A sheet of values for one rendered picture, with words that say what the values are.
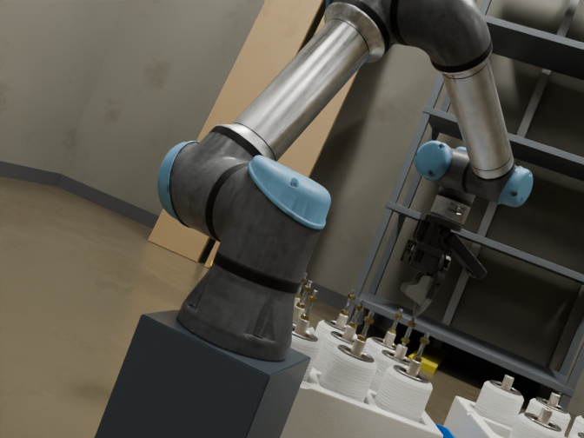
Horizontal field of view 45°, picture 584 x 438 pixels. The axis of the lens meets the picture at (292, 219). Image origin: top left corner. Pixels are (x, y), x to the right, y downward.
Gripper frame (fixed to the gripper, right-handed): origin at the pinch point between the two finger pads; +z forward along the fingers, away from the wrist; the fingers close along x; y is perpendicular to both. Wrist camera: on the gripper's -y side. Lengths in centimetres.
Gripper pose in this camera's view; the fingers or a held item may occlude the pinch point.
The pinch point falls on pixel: (420, 311)
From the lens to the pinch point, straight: 153.6
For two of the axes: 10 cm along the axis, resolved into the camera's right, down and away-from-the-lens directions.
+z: -3.6, 9.3, 0.4
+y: -9.2, -3.5, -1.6
